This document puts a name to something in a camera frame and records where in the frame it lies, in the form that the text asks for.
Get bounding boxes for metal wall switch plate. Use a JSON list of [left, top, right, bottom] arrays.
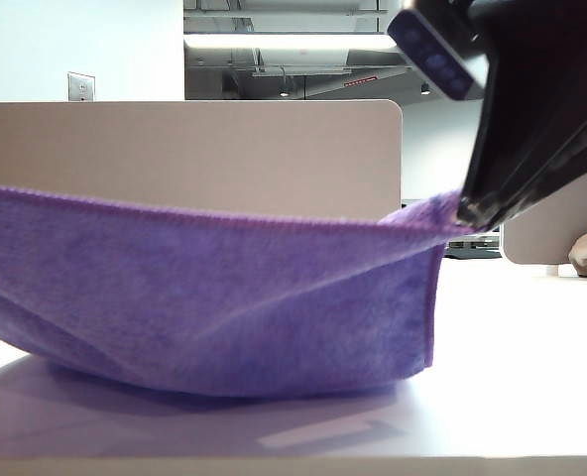
[[66, 71, 97, 102]]

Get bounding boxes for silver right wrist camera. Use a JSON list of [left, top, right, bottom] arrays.
[[386, 8, 489, 101]]

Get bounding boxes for grey ceiling air duct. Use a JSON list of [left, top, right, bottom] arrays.
[[251, 47, 352, 76]]

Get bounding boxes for white background desk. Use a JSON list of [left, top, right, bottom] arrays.
[[444, 225, 503, 260]]

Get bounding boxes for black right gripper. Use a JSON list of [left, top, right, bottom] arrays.
[[401, 0, 587, 220]]

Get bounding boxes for purple microfiber cloth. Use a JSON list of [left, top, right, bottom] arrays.
[[0, 182, 474, 399]]

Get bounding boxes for long ceiling light strip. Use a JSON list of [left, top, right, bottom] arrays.
[[182, 32, 400, 52]]

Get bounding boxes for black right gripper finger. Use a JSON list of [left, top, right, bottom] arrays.
[[463, 105, 587, 233]]

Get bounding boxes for brown desk divider panel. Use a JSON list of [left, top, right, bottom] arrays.
[[503, 163, 587, 266], [0, 99, 404, 223]]

